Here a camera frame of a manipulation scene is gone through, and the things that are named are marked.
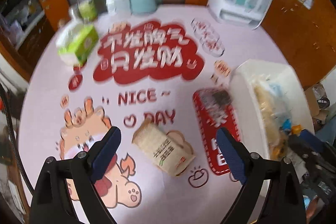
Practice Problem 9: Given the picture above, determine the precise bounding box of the white orange oat bar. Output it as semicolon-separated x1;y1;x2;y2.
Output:
291;124;302;135

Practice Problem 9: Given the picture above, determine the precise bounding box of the pale puffed snack packet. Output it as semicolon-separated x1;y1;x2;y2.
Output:
253;83;279;143

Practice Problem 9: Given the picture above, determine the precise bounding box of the large light blue bag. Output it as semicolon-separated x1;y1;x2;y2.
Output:
261;79;293;129

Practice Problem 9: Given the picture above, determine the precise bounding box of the dark plum red packet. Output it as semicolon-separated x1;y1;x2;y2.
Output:
197;89;232;121

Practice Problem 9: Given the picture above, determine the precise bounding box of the beige cracker packet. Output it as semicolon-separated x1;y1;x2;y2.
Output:
131;119;195;176

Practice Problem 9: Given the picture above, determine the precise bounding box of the blue foil snack packet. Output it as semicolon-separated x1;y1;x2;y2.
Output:
281;119;291;132

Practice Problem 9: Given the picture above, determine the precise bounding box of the orange pastry tray packet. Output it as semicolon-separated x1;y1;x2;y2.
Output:
269;132;288;161

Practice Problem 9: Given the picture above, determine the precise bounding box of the person's right hand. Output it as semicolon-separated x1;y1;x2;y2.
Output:
306;197;320;223

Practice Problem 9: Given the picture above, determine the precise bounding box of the cardboard box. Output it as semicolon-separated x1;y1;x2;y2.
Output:
305;83;335;124

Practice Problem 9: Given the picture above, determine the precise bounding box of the white plastic storage bin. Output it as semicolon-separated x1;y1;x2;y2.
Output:
229;58;316;180

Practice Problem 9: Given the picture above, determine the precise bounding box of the pink printed tablecloth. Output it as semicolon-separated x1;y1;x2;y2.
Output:
19;5;287;223

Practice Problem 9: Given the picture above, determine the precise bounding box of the green tissue box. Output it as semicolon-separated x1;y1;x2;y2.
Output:
55;19;99;67

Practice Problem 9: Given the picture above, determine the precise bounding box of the wooden cabinet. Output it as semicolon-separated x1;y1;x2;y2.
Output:
262;0;335;89

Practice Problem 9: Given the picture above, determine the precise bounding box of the clear bottle green label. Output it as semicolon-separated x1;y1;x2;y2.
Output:
77;0;98;22

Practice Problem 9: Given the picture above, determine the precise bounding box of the small white pill bottle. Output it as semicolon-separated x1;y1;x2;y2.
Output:
105;0;116;15

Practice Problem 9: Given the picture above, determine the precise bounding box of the white squeeze bottle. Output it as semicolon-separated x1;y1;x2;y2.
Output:
114;0;131;16

